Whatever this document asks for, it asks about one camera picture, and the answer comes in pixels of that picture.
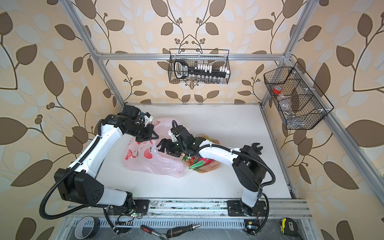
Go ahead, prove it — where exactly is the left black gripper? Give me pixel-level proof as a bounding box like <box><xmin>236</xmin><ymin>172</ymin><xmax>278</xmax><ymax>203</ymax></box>
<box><xmin>125</xmin><ymin>123</ymin><xmax>160</xmax><ymax>141</ymax></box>

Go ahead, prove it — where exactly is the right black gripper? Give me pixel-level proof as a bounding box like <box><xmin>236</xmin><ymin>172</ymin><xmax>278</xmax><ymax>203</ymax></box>
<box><xmin>155</xmin><ymin>138</ymin><xmax>188</xmax><ymax>157</ymax></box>

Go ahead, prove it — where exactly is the pink plastic bag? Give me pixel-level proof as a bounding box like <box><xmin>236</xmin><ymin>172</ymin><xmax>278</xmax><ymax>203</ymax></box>
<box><xmin>123</xmin><ymin>118</ymin><xmax>185</xmax><ymax>179</ymax></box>

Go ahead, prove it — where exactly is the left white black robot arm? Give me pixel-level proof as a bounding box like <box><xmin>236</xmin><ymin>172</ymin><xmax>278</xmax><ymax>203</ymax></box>
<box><xmin>39</xmin><ymin>105</ymin><xmax>159</xmax><ymax>220</ymax></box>

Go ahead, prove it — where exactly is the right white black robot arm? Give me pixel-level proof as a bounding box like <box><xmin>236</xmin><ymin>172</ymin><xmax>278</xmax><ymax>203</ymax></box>
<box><xmin>157</xmin><ymin>121</ymin><xmax>276</xmax><ymax>216</ymax></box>

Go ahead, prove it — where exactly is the orange persimmon with green calyx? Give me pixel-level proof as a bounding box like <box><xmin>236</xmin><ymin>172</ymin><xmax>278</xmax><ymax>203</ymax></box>
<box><xmin>182</xmin><ymin>154</ymin><xmax>190</xmax><ymax>161</ymax></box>

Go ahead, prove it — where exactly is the pink dragon fruit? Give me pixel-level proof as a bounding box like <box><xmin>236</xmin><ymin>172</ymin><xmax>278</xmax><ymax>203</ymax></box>
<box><xmin>189</xmin><ymin>157</ymin><xmax>214</xmax><ymax>171</ymax></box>

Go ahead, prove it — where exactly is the black socket tool set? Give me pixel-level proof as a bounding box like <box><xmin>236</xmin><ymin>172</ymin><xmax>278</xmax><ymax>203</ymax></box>
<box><xmin>173</xmin><ymin>60</ymin><xmax>230</xmax><ymax>80</ymax></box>

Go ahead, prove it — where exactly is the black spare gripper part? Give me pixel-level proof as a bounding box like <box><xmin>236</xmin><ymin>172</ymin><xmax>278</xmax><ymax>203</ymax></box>
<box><xmin>252</xmin><ymin>143</ymin><xmax>263</xmax><ymax>155</ymax></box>

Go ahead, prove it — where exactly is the black orange screwdriver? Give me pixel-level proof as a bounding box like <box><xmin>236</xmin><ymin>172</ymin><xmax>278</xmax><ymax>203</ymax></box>
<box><xmin>167</xmin><ymin>224</ymin><xmax>201</xmax><ymax>238</ymax></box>

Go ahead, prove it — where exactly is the black tape roll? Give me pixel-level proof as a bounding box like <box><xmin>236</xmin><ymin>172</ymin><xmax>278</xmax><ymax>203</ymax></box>
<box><xmin>74</xmin><ymin>216</ymin><xmax>101</xmax><ymax>240</ymax></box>

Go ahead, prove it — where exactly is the small green circuit board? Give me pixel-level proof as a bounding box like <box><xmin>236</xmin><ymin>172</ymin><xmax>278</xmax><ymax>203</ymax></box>
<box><xmin>244</xmin><ymin>220</ymin><xmax>261</xmax><ymax>235</ymax></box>

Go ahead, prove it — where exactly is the clear bottle with red cap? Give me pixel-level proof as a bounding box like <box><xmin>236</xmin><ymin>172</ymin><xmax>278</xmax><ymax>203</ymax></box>
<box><xmin>273</xmin><ymin>85</ymin><xmax>300</xmax><ymax>121</ymax></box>

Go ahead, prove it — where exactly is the yellow black tape measure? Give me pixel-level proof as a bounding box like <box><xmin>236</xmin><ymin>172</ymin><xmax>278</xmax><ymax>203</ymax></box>
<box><xmin>281</xmin><ymin>218</ymin><xmax>300</xmax><ymax>237</ymax></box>

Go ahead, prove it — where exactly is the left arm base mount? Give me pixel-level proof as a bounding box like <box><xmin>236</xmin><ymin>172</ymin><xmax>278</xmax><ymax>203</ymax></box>
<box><xmin>108</xmin><ymin>199</ymin><xmax>150</xmax><ymax>216</ymax></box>

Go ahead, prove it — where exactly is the back black wire basket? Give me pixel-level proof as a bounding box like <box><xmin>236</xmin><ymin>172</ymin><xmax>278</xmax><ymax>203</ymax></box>
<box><xmin>168</xmin><ymin>48</ymin><xmax>231</xmax><ymax>85</ymax></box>

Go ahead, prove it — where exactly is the black wire basket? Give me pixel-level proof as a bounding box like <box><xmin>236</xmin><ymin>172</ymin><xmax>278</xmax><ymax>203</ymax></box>
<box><xmin>264</xmin><ymin>63</ymin><xmax>334</xmax><ymax>130</ymax></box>
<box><xmin>168</xmin><ymin>48</ymin><xmax>231</xmax><ymax>85</ymax></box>

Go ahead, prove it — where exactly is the red handled ratchet wrench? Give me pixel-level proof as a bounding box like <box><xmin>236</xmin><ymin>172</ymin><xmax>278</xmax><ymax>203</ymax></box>
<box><xmin>140</xmin><ymin>225</ymin><xmax>169</xmax><ymax>240</ymax></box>

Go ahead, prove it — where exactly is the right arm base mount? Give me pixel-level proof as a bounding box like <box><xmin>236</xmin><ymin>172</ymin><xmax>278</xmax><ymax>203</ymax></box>
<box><xmin>227</xmin><ymin>200</ymin><xmax>268</xmax><ymax>217</ymax></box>

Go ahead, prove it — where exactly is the right black wire basket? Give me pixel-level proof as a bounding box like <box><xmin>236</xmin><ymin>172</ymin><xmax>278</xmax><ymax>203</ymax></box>
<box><xmin>264</xmin><ymin>63</ymin><xmax>334</xmax><ymax>130</ymax></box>

